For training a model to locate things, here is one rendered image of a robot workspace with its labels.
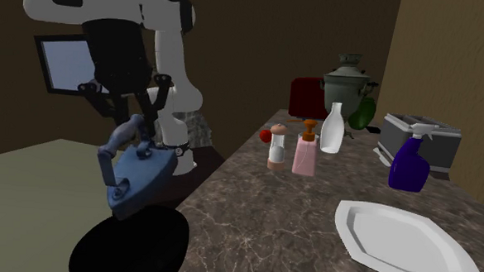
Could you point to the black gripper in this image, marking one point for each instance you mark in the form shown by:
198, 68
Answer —
117, 54

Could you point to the blue antique iron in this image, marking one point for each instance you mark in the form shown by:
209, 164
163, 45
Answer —
141, 176

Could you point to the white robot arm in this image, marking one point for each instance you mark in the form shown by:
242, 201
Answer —
170, 52

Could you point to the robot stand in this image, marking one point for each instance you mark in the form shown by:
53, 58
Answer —
204, 162

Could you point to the red tomato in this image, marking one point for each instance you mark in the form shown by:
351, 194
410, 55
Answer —
265, 136

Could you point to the black round pan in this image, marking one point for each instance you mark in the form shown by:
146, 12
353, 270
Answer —
133, 248

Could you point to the clear pepper mill brown cap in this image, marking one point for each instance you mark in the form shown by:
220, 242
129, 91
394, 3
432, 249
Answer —
277, 153

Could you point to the dark red toaster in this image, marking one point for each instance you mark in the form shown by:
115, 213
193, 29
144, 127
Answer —
306, 97

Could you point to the pink soap dispenser orange pump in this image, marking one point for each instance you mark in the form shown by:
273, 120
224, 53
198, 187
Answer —
305, 158

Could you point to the white bottle vase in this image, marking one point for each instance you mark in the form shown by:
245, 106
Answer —
333, 134

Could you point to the grey green samovar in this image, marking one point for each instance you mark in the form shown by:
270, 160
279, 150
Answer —
345, 90

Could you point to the green bell pepper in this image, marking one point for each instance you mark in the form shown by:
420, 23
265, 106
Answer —
363, 114

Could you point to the blue spray bottle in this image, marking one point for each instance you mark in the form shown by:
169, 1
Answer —
409, 169

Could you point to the white oval plate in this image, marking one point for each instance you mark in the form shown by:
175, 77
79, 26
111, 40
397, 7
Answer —
403, 242

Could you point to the grey toaster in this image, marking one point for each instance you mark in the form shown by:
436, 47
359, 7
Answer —
443, 148

